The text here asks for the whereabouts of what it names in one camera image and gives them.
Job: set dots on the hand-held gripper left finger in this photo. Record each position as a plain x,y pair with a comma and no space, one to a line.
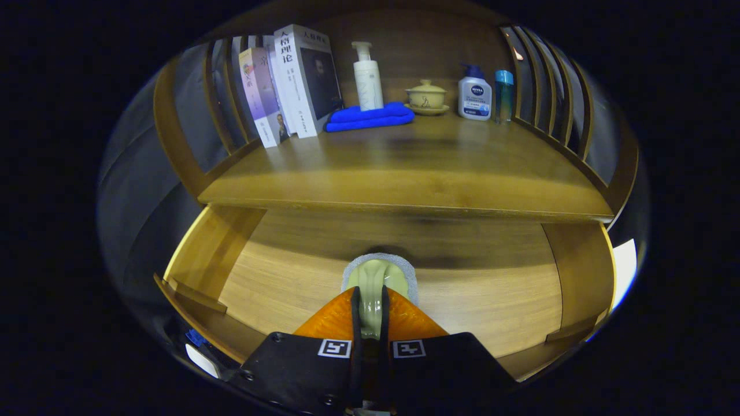
356,346

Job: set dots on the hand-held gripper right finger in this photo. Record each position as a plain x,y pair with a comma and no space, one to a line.
384,346

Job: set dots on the wooden drawer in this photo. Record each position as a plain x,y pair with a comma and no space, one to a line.
491,289

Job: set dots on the wooden countertop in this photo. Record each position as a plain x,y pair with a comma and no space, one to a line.
404,167

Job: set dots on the wooden cabinet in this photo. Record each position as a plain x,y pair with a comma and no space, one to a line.
416,52

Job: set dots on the folded blue cloth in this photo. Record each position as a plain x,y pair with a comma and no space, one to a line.
370,117

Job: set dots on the white plastic box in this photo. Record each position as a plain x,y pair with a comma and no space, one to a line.
624,271

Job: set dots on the yellow lidded teacup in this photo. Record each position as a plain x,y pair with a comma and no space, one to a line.
426,95

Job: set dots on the thick white and black book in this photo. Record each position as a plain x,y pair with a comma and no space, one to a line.
300,92

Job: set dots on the tall white pump bottle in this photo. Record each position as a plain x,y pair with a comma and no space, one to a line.
368,86

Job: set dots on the white bottle with blue pump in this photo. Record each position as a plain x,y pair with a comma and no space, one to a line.
474,98

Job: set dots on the purple book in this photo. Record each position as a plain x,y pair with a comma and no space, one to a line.
260,98

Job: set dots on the teal bottle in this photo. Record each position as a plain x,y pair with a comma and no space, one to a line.
503,95

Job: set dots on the thin white book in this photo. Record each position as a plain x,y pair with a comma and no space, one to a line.
269,55

